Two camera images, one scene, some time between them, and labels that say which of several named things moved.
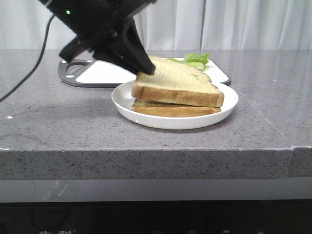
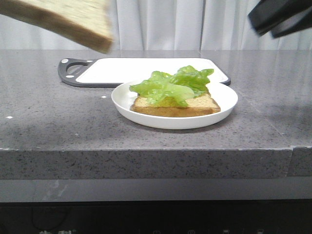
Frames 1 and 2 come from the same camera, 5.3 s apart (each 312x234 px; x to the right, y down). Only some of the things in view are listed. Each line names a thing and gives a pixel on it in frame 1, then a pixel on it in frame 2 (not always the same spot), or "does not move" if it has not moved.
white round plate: x=122 y=98 does not move
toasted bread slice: x=173 y=82 → x=87 y=22
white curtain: x=174 y=25 does not move
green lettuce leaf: x=198 y=60 → x=187 y=83
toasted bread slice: x=167 y=109 does not move
